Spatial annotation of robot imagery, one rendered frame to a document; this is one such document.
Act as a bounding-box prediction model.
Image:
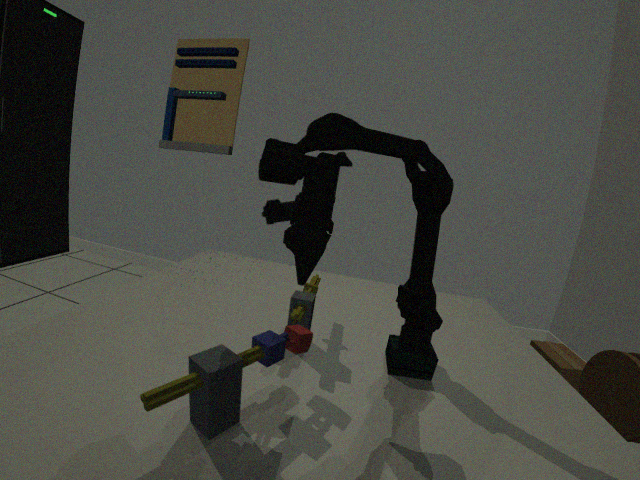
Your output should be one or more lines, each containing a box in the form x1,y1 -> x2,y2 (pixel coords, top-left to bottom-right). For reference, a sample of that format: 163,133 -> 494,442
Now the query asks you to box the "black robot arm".
258,113 -> 454,355

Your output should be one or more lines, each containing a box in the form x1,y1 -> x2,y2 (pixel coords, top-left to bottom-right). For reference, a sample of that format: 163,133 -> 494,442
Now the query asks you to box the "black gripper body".
283,186 -> 336,251

